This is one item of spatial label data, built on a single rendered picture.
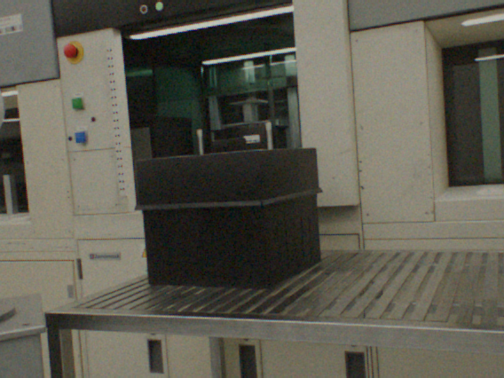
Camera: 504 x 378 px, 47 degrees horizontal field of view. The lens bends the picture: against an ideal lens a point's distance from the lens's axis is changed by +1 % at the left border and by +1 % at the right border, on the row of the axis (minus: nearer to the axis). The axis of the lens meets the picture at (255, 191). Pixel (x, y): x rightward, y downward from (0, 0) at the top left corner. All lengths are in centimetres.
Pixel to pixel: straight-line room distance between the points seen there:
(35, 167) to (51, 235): 22
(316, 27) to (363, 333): 81
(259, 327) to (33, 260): 121
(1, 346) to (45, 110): 102
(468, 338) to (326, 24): 85
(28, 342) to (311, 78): 84
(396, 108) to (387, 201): 22
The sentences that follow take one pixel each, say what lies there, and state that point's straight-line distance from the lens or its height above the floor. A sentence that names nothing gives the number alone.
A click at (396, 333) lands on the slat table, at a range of 81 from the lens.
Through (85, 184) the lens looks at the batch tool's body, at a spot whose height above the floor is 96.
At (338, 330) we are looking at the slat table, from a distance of 82.
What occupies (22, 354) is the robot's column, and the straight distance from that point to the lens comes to 100.
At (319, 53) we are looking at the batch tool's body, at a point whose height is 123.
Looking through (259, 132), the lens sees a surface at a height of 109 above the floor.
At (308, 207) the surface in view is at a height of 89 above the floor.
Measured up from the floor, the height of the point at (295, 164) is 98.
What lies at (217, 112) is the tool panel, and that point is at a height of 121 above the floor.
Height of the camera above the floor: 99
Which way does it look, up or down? 3 degrees down
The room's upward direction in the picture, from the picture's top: 4 degrees counter-clockwise
